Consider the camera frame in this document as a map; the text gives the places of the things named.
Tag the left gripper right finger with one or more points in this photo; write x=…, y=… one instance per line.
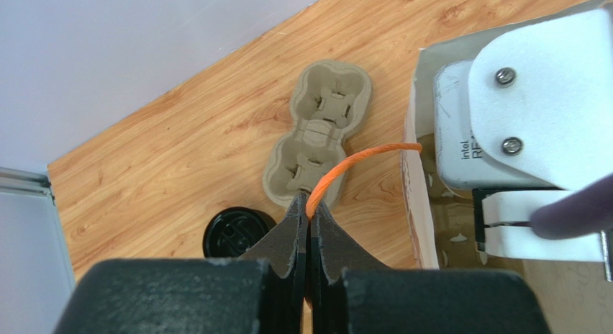
x=351, y=291

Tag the stack of black lids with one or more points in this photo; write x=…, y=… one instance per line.
x=234, y=230

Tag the aluminium frame base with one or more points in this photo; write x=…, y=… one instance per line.
x=37, y=278

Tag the pulp cup carrier tray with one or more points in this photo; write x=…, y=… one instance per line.
x=453, y=221

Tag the paper takeout bag orange handles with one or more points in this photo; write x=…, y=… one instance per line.
x=576, y=297

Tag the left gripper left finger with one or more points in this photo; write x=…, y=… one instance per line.
x=261, y=291

